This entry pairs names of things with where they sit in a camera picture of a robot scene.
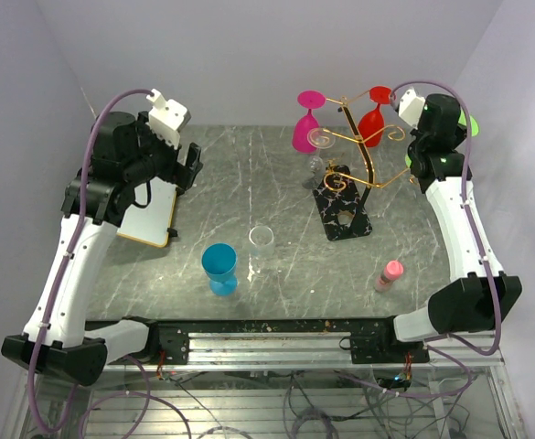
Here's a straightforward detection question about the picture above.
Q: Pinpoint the gold wine glass rack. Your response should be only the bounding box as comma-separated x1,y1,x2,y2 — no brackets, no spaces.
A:
315,89,419,191

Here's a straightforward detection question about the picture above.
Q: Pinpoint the red wine glass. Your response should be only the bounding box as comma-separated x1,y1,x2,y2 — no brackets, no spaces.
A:
358,85,391,148

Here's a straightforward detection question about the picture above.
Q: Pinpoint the pink small bottle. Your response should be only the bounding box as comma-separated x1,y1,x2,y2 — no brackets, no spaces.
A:
375,260,404,292

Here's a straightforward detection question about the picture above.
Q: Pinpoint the white board gold frame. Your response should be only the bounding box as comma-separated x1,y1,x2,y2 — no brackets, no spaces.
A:
117,178,177,248

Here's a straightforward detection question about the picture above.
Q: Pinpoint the black marbled rack base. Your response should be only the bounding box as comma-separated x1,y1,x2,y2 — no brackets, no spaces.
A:
312,165,372,241

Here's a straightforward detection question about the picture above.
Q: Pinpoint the clear glass front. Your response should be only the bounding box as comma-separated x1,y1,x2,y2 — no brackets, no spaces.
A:
249,225,274,273

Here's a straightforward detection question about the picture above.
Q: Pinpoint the clear glass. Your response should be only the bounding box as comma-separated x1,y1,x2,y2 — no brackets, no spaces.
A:
249,225,274,273
302,127,336,190

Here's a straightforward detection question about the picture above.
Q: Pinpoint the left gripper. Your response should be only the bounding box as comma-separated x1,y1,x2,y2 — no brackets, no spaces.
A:
124,111,203,189

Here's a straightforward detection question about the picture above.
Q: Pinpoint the purple cable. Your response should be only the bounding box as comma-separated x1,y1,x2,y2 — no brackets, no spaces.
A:
27,89,190,439
335,80,501,399

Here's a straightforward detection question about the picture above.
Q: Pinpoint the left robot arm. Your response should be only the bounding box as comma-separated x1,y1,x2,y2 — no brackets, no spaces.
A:
1,111,203,386

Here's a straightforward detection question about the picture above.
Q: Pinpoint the blue wine glass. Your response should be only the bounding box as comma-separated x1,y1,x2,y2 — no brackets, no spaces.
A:
201,243,238,296

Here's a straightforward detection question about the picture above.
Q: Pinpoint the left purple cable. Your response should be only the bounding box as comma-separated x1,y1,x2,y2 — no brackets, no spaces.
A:
27,89,190,439

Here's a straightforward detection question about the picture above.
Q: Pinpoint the magenta wine glass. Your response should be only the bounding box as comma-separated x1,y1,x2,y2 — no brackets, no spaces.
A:
292,90,326,154

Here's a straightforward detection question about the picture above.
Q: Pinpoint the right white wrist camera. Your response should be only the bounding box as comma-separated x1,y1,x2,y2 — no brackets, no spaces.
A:
390,87,426,129

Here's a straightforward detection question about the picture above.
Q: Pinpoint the aluminium mounting rail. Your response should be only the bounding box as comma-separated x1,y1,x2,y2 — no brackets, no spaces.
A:
83,331,504,371

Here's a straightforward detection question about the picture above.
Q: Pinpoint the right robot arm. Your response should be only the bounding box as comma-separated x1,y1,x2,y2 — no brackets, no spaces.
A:
377,89,522,362

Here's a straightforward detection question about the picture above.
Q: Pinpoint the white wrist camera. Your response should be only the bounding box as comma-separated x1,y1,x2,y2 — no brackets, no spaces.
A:
390,87,426,129
146,89,191,148

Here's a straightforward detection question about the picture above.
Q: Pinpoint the cable tangle under table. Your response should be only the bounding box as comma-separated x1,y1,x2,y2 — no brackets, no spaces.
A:
156,365,474,439

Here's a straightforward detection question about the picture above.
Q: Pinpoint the green wine glass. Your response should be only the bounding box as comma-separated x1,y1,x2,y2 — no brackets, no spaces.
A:
405,111,479,168

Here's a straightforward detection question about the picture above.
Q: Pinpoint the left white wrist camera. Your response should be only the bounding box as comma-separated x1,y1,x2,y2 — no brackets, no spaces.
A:
146,89,191,148

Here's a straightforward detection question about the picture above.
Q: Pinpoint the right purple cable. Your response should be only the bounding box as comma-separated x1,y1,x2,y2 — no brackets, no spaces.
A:
335,80,501,399

